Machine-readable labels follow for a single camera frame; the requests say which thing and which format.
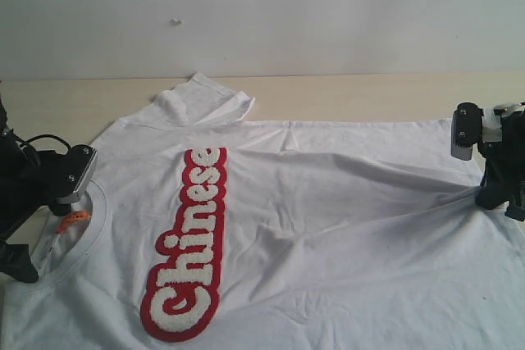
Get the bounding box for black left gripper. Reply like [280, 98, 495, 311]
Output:
[1, 128, 70, 283]

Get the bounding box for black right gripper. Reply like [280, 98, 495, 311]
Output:
[475, 111, 524, 220]

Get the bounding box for white t-shirt red lettering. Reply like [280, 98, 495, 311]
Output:
[1, 74, 524, 349]

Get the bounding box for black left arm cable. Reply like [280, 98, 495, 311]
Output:
[14, 133, 71, 157]

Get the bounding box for white wall hook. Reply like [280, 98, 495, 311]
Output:
[170, 18, 182, 26]

